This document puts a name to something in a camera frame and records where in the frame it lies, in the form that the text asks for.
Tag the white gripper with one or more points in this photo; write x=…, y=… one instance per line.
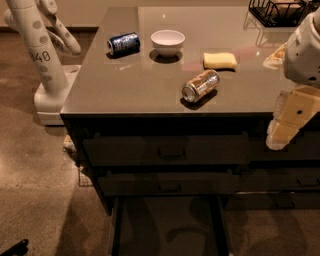
x=304, y=56

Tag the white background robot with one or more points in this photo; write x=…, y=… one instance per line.
x=44, y=36

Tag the top drawer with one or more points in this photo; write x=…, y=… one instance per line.
x=166, y=150

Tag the middle drawer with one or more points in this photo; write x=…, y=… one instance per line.
x=183, y=183

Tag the open bottom drawer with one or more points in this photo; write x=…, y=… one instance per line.
x=169, y=226

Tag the orange soda can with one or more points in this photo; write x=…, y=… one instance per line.
x=200, y=85

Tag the dark drawer cabinet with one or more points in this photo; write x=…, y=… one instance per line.
x=199, y=129

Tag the black object on floor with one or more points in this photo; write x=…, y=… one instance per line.
x=18, y=249

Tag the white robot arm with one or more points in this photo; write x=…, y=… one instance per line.
x=300, y=58

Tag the blue soda can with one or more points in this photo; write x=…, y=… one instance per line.
x=124, y=43

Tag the black wire basket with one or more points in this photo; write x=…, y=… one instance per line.
x=278, y=13

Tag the yellow sponge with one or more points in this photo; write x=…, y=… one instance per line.
x=219, y=61

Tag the white bowl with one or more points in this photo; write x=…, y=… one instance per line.
x=167, y=43

